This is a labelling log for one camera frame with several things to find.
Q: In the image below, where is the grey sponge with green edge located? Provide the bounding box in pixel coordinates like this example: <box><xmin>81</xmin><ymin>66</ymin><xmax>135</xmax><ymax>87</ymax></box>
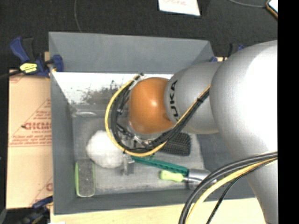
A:
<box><xmin>75</xmin><ymin>160</ymin><xmax>96</xmax><ymax>198</ymax></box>

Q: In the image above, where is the silver metal cylinder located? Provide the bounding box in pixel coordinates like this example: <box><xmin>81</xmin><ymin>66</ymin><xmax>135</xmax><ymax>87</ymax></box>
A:
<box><xmin>184</xmin><ymin>168</ymin><xmax>217</xmax><ymax>191</ymax></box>

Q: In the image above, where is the brown cardboard board red print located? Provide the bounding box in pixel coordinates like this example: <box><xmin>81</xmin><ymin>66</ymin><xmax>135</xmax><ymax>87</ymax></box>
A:
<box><xmin>6</xmin><ymin>70</ymin><xmax>54</xmax><ymax>210</ymax></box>

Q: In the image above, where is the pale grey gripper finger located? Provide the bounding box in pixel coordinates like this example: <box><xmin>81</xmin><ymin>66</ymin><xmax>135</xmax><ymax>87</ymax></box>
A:
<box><xmin>128</xmin><ymin>158</ymin><xmax>136</xmax><ymax>175</ymax></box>
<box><xmin>121</xmin><ymin>154</ymin><xmax>129</xmax><ymax>175</ymax></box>

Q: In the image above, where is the dark green flat block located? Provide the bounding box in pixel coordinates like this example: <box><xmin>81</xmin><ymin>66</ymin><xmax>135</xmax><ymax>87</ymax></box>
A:
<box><xmin>130</xmin><ymin>154</ymin><xmax>190</xmax><ymax>176</ymax></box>

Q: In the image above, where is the grey metal bin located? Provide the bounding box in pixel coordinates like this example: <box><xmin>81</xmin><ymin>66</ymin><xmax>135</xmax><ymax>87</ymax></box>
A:
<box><xmin>48</xmin><ymin>31</ymin><xmax>257</xmax><ymax>215</ymax></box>

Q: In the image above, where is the white crumpled cloth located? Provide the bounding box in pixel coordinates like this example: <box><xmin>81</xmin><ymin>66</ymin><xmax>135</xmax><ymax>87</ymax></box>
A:
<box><xmin>85</xmin><ymin>130</ymin><xmax>125</xmax><ymax>169</ymax></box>

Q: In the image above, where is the light green tool handle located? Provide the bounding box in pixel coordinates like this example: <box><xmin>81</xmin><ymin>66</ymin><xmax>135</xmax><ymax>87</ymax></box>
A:
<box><xmin>159</xmin><ymin>169</ymin><xmax>185</xmax><ymax>183</ymax></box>

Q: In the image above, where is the black ribbed brush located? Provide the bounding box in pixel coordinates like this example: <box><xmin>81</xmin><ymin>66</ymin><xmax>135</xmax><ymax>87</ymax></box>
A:
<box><xmin>159</xmin><ymin>132</ymin><xmax>192</xmax><ymax>157</ymax></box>

